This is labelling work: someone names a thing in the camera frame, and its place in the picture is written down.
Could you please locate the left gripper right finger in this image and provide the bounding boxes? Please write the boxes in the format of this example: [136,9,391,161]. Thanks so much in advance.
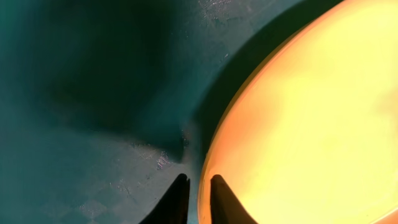
[210,174,257,224]

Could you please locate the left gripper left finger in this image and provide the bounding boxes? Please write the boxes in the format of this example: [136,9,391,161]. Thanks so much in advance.
[139,174,190,224]

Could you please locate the yellow round plate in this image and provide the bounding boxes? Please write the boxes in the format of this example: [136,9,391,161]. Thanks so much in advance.
[198,0,397,224]

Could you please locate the teal plastic serving tray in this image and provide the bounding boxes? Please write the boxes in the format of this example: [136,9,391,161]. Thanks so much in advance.
[1,0,336,223]

